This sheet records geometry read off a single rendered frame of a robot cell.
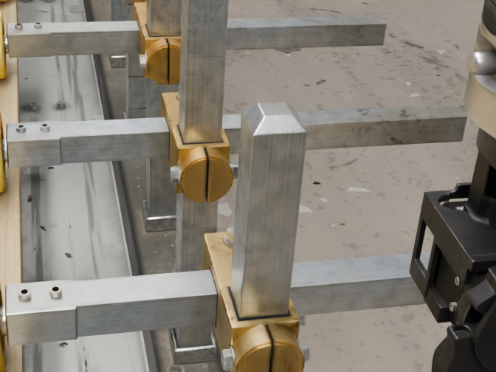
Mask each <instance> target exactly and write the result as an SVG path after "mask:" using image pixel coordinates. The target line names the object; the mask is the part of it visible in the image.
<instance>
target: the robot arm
mask: <svg viewBox="0 0 496 372"><path fill-rule="evenodd" d="M467 67H468V69H469V77H468V81H467V85H466V91H465V95H464V102H465V107H466V112H467V114H468V115H469V116H470V117H471V119H472V120H473V122H474V123H475V124H476V125H477V126H478V127H479V129H478V135H477V140H476V143H477V147H478V156H477V160H476V163H475V170H474V173H473V177H472V182H463V183H456V186H455V188H454V189H452V190H439V191H428V192H424V197H423V201H422V205H421V212H420V216H419V221H418V228H417V232H416V239H415V243H414V248H413V255H412V259H411V264H410V271H409V273H410V275H411V276H412V278H413V279H414V281H415V283H416V285H417V287H418V288H419V290H420V292H421V293H422V295H423V297H424V298H423V299H424V301H425V303H426V304H427V306H428V308H429V309H430V311H431V313H432V314H433V316H434V318H435V320H436V322H437V323H447V322H451V323H452V325H450V326H448V327H447V337H445V338H444V339H443V340H442V341H441V343H440V344H439V345H438V347H437V348H436V349H435V351H434V354H433V362H432V372H496V0H485V1H484V5H483V12H482V13H481V16H480V23H479V26H478V33H477V37H476V41H475V48H474V52H473V53H472V54H471V55H470V56H469V58H468V61H467ZM465 198H468V200H467V201H451V202H449V200H450V199H465ZM441 202H444V203H443V204H442V206H441V204H440V203H441ZM426 226H428V228H429V229H430V231H431V233H432V234H433V235H434V239H433V245H432V249H431V253H430V259H429V263H428V267H427V270H426V269H425V267H424V265H423V263H422V262H421V260H420V256H421V249H422V245H423V241H424V234H425V230H426Z"/></svg>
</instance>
